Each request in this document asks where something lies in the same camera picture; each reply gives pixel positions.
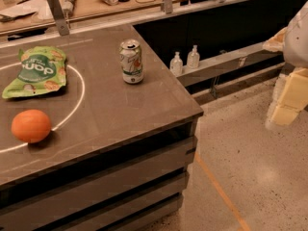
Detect green rice chip bag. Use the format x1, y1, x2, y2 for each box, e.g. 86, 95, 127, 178
2, 46, 66, 99

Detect left clear sanitizer bottle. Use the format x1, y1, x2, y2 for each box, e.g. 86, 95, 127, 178
169, 52, 183, 76

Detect orange fruit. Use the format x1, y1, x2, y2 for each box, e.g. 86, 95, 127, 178
11, 110, 51, 143

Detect grey drawer cabinet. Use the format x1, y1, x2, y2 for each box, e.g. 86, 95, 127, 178
0, 115, 205, 231

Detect grey metal bracket left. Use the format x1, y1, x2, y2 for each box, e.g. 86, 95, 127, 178
47, 0, 69, 36

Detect right clear sanitizer bottle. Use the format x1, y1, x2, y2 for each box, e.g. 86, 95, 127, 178
187, 45, 200, 68

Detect white paper sheets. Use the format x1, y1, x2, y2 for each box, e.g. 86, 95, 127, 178
0, 0, 53, 22

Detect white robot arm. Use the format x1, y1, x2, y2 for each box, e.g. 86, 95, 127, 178
263, 2, 308, 129

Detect clear sanitizer bottle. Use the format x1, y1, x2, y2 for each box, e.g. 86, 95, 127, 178
169, 52, 183, 76
187, 45, 200, 68

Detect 7up soda can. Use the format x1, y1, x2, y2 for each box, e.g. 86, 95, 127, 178
119, 38, 143, 84

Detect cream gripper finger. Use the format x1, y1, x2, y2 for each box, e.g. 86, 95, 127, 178
263, 28, 287, 52
266, 68, 308, 128

